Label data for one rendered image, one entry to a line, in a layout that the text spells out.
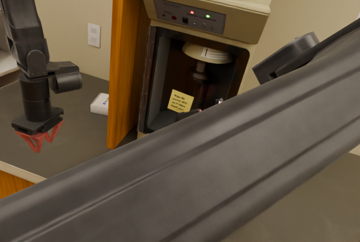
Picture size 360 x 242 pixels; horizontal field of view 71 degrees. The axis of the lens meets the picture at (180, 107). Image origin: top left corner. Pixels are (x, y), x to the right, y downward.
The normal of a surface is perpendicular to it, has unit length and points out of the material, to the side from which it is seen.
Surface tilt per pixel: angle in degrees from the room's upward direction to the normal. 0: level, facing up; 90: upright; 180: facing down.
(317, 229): 0
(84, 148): 0
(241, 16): 135
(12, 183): 90
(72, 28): 90
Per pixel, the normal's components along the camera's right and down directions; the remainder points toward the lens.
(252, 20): -0.32, 0.91
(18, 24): 0.66, 0.19
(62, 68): 0.70, 0.43
